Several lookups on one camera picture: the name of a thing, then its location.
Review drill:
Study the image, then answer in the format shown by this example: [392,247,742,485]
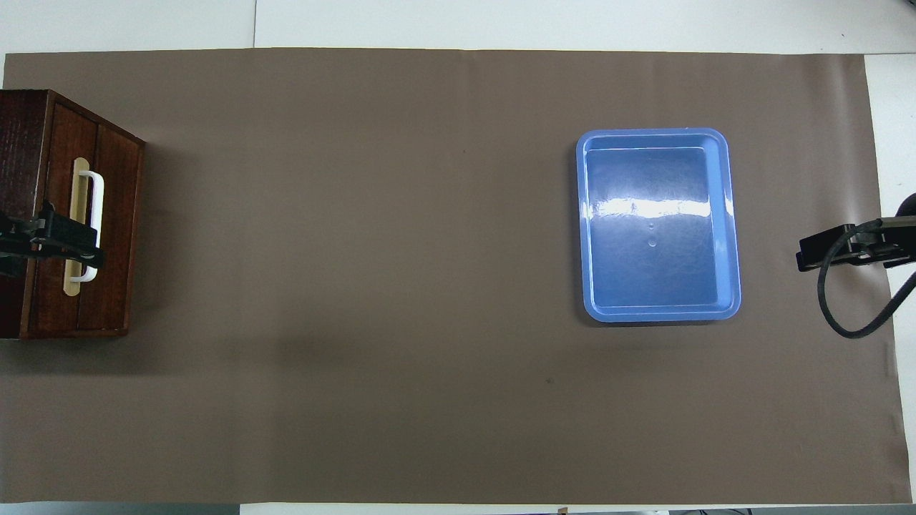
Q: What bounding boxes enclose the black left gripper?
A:
[0,202,107,279]

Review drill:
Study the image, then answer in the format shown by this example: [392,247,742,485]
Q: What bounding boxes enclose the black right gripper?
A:
[796,216,916,273]

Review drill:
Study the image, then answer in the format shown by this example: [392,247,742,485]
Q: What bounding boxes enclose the dark wooden drawer cabinet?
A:
[0,89,131,340]

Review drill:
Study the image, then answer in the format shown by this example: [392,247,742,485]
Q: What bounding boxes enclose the blue plastic tray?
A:
[575,127,742,323]

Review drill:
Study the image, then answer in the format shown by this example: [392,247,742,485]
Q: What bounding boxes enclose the brown table mat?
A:
[0,47,913,505]

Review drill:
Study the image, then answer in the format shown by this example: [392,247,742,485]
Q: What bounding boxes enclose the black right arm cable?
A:
[817,217,916,340]

